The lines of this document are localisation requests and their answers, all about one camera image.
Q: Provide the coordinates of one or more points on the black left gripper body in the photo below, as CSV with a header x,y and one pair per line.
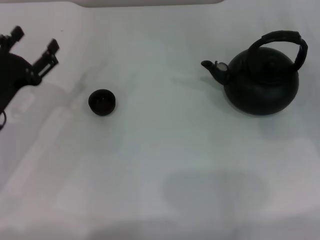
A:
x,y
10,72

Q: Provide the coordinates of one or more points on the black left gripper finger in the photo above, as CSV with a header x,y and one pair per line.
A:
x,y
17,33
48,58

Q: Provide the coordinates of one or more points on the small black teacup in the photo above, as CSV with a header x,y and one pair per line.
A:
x,y
102,102

